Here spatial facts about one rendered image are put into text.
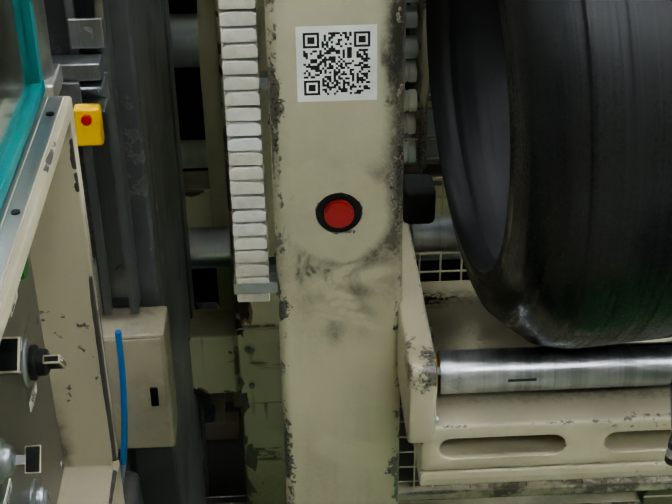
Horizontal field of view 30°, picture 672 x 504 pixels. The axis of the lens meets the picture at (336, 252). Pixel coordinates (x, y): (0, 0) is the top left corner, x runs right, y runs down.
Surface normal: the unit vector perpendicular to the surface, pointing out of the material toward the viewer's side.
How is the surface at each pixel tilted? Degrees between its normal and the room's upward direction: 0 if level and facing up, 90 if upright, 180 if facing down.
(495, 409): 0
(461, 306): 0
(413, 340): 0
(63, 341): 90
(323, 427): 90
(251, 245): 90
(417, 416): 90
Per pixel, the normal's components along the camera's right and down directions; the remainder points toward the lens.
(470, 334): -0.01, -0.86
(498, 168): 0.04, -0.32
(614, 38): -0.18, 0.07
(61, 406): 0.05, 0.51
